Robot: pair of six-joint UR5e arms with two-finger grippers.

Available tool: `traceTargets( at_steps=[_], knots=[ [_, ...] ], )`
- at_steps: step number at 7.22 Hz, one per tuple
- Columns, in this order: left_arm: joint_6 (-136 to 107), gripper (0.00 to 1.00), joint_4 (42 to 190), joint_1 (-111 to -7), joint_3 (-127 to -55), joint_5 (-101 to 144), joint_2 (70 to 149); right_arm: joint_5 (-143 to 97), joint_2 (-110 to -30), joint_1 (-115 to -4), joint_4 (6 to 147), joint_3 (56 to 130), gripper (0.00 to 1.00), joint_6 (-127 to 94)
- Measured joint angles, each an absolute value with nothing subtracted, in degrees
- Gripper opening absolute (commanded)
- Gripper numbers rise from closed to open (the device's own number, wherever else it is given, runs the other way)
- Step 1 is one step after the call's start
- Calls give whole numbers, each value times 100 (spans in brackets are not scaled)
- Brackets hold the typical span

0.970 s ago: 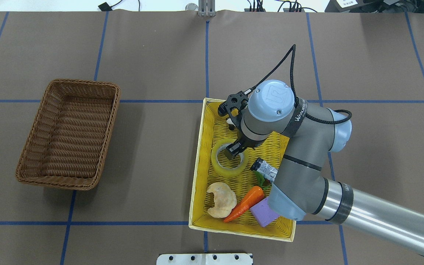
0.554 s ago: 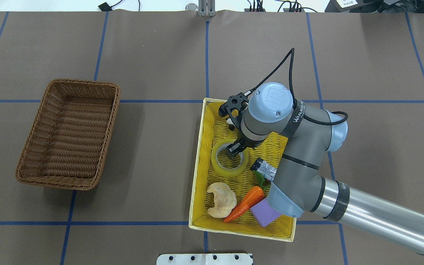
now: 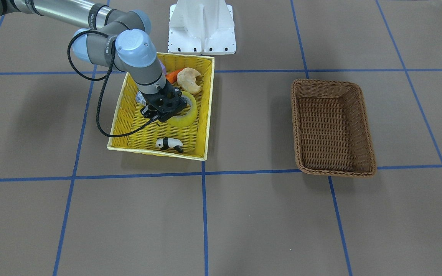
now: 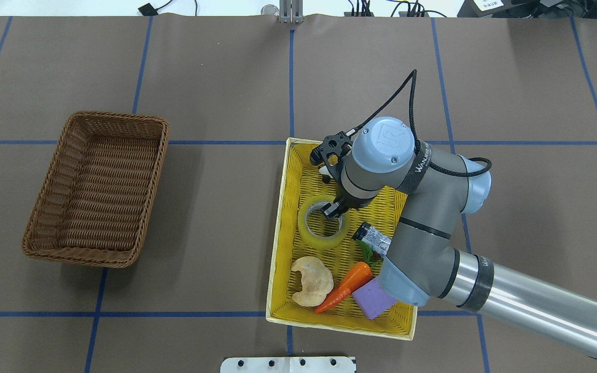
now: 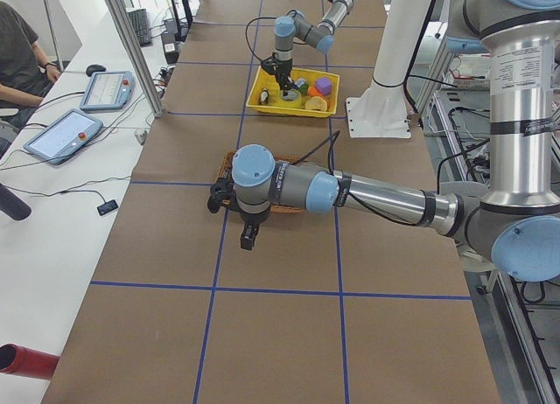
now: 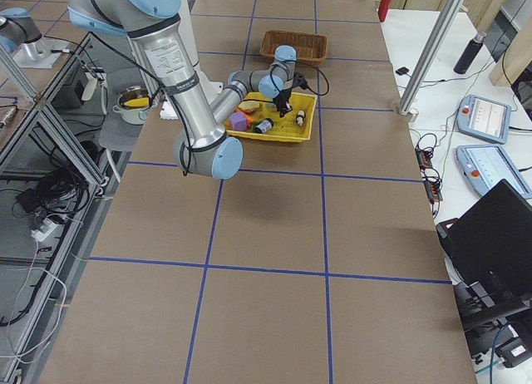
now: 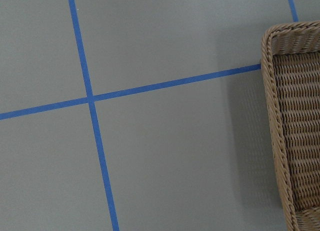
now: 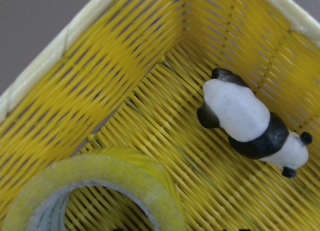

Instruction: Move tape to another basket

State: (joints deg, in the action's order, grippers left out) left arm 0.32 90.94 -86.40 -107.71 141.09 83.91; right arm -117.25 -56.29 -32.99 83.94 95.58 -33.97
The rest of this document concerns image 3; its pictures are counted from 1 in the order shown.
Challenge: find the toy bread croissant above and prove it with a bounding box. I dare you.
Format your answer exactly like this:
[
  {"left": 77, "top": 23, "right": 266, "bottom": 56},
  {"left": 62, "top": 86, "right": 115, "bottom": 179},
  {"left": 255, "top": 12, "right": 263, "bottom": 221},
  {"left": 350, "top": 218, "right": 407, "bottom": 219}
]
[{"left": 177, "top": 67, "right": 202, "bottom": 94}]

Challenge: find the yellow woven basket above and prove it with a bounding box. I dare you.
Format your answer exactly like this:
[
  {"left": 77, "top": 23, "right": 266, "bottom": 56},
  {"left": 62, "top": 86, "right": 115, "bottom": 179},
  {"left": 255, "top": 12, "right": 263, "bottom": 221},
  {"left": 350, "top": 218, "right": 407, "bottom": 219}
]
[{"left": 107, "top": 53, "right": 215, "bottom": 161}]

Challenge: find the panda figurine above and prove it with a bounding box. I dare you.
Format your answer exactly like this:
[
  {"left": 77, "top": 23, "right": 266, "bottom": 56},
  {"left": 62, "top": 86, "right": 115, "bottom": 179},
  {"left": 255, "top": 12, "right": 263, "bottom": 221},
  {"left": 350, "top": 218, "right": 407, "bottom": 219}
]
[{"left": 155, "top": 137, "right": 184, "bottom": 153}]

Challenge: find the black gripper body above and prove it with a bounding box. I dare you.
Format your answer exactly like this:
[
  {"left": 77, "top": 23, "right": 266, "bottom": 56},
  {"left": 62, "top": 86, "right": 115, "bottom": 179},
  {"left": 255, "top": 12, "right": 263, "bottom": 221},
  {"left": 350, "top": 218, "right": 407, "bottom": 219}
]
[{"left": 140, "top": 82, "right": 187, "bottom": 122}]

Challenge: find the purple foam cube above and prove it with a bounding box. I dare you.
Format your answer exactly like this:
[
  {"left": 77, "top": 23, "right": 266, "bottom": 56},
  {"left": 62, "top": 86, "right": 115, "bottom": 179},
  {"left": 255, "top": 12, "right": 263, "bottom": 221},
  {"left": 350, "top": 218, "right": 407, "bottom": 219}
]
[{"left": 160, "top": 61, "right": 167, "bottom": 75}]

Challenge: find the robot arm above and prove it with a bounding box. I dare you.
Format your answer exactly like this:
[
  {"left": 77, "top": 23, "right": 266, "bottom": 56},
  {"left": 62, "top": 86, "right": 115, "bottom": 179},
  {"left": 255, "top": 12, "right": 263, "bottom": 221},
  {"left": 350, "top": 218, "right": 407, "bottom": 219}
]
[{"left": 0, "top": 0, "right": 186, "bottom": 122}]

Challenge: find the brown wicker basket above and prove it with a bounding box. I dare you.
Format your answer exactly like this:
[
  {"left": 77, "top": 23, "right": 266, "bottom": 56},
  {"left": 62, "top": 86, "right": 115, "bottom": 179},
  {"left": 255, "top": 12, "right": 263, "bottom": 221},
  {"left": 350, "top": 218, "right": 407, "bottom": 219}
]
[{"left": 291, "top": 79, "right": 377, "bottom": 178}]

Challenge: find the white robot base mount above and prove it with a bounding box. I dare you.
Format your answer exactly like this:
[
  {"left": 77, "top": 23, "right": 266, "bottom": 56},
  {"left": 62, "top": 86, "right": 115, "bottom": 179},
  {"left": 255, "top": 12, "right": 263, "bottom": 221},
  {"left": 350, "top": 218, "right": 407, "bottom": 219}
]
[{"left": 167, "top": 0, "right": 237, "bottom": 55}]

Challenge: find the clear tape roll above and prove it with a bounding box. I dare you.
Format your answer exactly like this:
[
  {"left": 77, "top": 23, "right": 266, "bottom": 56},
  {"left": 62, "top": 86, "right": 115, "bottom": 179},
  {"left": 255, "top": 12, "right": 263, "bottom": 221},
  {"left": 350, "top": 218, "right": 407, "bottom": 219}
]
[{"left": 167, "top": 92, "right": 198, "bottom": 128}]

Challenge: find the orange toy carrot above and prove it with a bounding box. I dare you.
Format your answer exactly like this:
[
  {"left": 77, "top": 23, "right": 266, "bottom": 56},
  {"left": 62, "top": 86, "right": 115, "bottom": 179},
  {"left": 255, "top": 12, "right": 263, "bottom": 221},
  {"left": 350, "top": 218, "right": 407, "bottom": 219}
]
[{"left": 165, "top": 69, "right": 183, "bottom": 84}]

